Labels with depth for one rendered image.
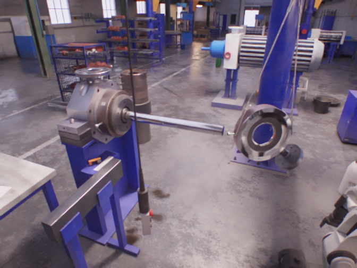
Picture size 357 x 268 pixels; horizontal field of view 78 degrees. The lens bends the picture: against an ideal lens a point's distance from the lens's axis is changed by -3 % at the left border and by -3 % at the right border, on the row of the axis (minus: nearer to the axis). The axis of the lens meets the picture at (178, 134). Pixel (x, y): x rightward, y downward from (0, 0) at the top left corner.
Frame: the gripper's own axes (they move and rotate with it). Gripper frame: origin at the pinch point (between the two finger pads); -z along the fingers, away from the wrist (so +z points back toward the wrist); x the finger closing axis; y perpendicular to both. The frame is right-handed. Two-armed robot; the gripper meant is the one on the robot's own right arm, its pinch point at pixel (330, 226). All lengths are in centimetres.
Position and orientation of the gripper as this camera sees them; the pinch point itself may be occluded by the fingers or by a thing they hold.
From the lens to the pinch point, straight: 185.4
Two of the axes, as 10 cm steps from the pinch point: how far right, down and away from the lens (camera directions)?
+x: -9.4, -3.1, 1.6
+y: -3.0, 4.4, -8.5
